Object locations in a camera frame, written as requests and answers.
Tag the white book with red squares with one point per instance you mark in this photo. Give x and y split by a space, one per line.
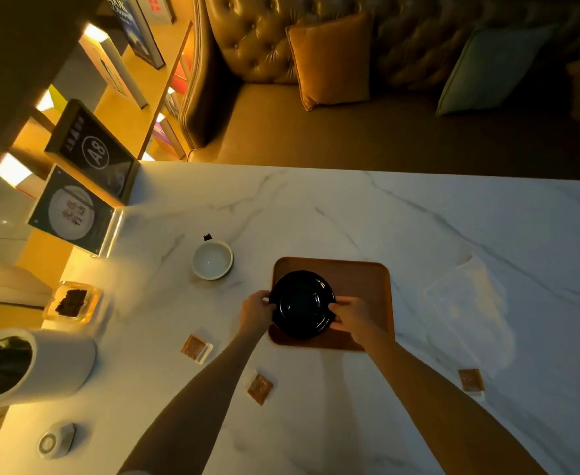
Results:
156 5

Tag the person's right forearm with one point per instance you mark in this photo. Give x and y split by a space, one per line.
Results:
443 410

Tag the blue cover book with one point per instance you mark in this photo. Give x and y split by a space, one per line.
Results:
136 29

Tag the pale green cushion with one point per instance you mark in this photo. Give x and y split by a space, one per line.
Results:
488 69

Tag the small white round device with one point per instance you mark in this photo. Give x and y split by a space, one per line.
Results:
56 441

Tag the black table sign with circle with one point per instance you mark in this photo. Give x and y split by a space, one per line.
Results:
94 150

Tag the brown tufted leather sofa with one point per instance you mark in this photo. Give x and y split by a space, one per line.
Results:
369 118

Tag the person's left thumb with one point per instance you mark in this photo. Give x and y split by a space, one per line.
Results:
270 304

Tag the black plate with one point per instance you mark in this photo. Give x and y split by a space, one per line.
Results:
302 305

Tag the person's left forearm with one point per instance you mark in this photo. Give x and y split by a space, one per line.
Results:
195 405

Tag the white tall book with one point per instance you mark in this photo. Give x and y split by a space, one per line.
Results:
114 66

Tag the person's right thumb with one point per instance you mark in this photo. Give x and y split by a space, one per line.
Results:
335 307

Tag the white napkin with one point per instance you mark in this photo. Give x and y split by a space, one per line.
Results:
468 311

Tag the small brown sachet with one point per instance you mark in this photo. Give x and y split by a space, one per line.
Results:
195 347
260 388
471 380

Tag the wooden bookshelf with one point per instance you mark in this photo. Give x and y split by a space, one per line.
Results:
121 103

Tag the brown wooden tray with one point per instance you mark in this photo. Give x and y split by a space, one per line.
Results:
364 286

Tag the row of colourful books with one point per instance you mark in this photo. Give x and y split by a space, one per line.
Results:
171 118

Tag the glass ashtray with dark contents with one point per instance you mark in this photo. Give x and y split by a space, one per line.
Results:
73 302

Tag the person's right hand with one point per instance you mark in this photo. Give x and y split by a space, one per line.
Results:
356 316

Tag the acrylic sign with white disc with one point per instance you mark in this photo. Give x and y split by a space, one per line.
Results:
72 212

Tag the person's left hand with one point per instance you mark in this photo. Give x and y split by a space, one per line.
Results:
253 311

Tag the white cylindrical bin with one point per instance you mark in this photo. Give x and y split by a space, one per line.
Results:
32 366

